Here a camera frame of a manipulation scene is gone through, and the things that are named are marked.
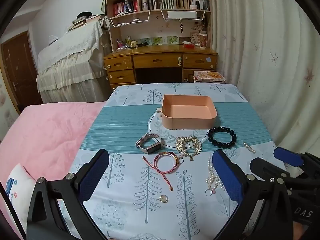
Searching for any stack of picture books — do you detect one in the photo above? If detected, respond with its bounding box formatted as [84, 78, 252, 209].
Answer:
[193, 71, 226, 83]

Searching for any wooden bookshelf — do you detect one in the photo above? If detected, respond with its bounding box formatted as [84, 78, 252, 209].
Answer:
[104, 0, 212, 52]

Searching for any long row of books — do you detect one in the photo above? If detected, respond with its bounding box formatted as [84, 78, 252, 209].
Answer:
[176, 0, 209, 11]

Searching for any brown wooden door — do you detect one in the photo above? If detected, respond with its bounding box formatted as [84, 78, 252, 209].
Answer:
[1, 31, 43, 114]

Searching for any white wire basket with box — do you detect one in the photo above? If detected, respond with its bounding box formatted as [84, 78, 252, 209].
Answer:
[160, 9, 206, 21]

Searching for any pink blanket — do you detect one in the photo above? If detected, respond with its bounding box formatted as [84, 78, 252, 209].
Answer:
[0, 101, 108, 240]

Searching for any covered piano with cloth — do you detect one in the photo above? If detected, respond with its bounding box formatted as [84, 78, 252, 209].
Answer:
[36, 19, 110, 104]

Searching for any empty white wire basket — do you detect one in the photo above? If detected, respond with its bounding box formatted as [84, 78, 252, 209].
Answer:
[109, 10, 151, 28]

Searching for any white pearl necklace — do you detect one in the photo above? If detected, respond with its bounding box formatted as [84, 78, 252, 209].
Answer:
[205, 155, 227, 196]

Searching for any row of pale books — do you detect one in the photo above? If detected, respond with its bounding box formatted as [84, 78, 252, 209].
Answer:
[141, 0, 175, 12]

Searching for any pile of books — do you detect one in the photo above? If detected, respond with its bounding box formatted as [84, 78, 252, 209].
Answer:
[67, 15, 104, 32]

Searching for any black bead bracelet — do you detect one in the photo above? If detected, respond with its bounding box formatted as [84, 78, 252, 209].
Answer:
[207, 126, 237, 148]

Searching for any white printed pillow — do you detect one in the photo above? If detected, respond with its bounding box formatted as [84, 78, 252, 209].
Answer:
[5, 164, 37, 233]

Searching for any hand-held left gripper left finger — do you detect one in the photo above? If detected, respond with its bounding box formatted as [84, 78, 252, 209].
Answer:
[26, 149, 110, 240]

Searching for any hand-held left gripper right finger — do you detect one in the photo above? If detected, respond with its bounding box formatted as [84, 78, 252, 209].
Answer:
[211, 149, 294, 240]

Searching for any white oblong box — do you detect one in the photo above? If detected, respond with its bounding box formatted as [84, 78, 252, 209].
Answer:
[167, 10, 197, 19]

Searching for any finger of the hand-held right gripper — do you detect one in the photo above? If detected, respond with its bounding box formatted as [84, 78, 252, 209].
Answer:
[273, 147, 320, 173]
[250, 157, 320, 181]

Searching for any white leaf-print curtain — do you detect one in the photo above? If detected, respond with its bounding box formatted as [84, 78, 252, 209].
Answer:
[209, 0, 320, 155]

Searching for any wooden desk with drawers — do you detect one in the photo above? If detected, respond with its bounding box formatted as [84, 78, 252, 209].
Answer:
[103, 44, 218, 92]

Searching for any pink plastic box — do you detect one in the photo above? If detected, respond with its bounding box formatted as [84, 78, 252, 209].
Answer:
[161, 94, 217, 130]

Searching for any row of red books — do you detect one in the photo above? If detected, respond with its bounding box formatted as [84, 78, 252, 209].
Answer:
[112, 0, 138, 17]

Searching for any tree-printed tablecloth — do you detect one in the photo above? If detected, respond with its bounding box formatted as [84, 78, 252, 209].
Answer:
[56, 82, 288, 240]

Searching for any red cord bracelet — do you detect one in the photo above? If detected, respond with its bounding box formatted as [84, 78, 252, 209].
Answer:
[142, 151, 184, 192]

